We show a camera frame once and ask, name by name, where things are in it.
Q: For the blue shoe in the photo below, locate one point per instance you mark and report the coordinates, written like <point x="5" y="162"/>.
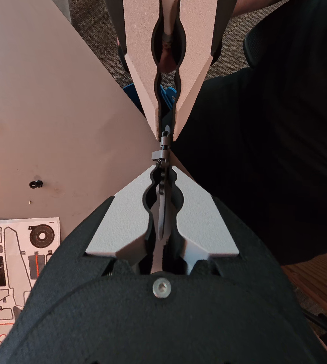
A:
<point x="130" y="92"/>

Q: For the grey pointed lego panel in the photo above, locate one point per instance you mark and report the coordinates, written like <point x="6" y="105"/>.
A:
<point x="163" y="216"/>

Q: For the person's right forearm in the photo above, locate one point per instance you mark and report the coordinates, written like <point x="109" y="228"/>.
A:
<point x="254" y="4"/>

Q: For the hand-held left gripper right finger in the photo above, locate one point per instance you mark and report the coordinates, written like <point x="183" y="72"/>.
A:
<point x="206" y="224"/>

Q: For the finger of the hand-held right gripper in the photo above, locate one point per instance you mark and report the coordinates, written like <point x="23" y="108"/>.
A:
<point x="140" y="42"/>
<point x="197" y="42"/>

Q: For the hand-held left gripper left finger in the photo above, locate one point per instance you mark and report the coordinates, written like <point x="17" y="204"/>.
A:
<point x="120" y="224"/>

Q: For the grey lego pin connector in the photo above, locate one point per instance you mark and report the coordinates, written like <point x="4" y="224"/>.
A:
<point x="165" y="136"/>

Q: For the small black lego connector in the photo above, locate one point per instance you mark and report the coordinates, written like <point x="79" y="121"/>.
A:
<point x="36" y="184"/>

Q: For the lego sticker sheet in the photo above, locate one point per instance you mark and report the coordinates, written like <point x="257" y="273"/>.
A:
<point x="15" y="270"/>

